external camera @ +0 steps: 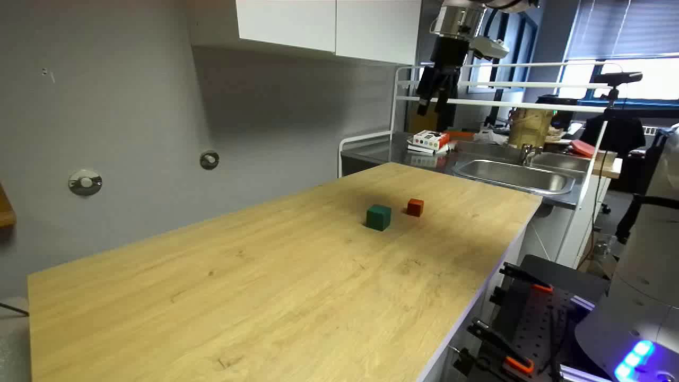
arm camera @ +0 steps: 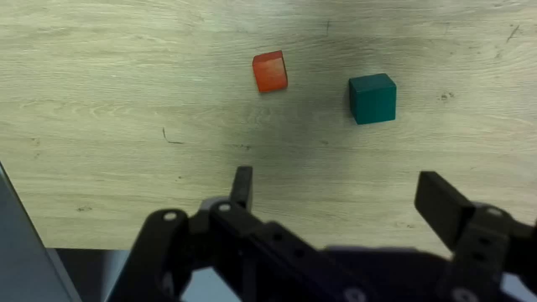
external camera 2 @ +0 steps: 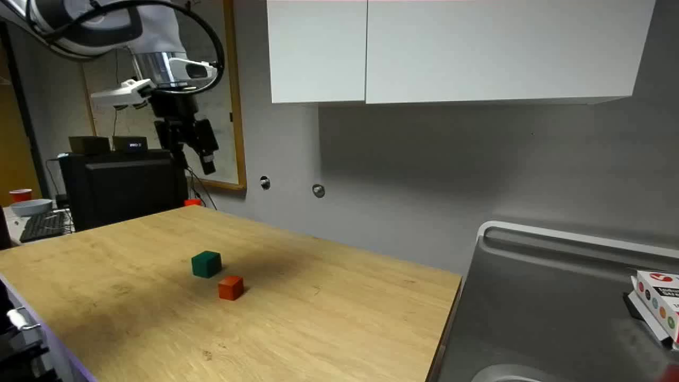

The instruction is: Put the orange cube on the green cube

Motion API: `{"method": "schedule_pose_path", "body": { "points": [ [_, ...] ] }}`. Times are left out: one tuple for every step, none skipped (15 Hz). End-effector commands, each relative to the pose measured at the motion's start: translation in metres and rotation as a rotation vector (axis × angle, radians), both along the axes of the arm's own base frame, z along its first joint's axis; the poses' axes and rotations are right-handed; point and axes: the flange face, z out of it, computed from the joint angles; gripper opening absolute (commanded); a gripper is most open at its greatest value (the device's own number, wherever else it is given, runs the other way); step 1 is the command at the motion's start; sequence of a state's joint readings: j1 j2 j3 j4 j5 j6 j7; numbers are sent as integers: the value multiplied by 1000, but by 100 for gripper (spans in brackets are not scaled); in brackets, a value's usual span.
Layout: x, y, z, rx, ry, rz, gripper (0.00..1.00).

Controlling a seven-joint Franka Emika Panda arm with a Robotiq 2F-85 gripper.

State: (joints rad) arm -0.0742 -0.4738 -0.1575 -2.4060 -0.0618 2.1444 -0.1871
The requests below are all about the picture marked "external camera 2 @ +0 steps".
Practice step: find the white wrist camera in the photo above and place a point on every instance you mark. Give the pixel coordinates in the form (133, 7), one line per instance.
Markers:
(130, 92)

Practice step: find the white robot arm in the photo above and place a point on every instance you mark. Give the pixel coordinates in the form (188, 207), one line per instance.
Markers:
(174, 54)

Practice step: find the round wall socket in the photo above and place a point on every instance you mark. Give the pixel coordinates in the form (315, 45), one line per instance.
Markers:
(265, 181)
(320, 189)

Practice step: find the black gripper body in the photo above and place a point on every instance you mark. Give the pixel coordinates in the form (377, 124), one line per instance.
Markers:
(177, 124)

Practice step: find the white wall cabinet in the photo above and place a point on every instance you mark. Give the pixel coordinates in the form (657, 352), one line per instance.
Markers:
(409, 51)

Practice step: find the orange cube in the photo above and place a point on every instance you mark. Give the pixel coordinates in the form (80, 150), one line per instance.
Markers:
(231, 288)

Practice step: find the green cube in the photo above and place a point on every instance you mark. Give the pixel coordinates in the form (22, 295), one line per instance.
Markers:
(206, 264)

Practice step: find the black computer monitor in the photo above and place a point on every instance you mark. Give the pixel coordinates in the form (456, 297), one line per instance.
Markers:
(107, 185)

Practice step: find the red cup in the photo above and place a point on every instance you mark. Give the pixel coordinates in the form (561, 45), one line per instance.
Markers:
(21, 196)

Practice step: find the black keyboard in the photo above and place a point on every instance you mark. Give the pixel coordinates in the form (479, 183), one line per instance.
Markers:
(43, 225)

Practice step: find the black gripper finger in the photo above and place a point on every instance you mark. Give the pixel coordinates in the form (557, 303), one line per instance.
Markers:
(180, 157)
(209, 167)

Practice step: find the stainless steel sink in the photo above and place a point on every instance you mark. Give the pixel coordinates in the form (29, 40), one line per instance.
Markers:
(554, 307)

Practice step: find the round wall socket left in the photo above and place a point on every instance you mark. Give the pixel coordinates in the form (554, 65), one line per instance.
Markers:
(265, 181)

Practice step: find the colourful cardboard box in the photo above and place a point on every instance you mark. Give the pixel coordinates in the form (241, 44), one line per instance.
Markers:
(660, 295)

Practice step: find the wood framed whiteboard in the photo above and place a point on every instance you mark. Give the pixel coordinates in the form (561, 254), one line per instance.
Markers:
(221, 105)

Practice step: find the round wall socket right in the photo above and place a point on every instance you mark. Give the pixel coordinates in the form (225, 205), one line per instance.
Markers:
(320, 189)

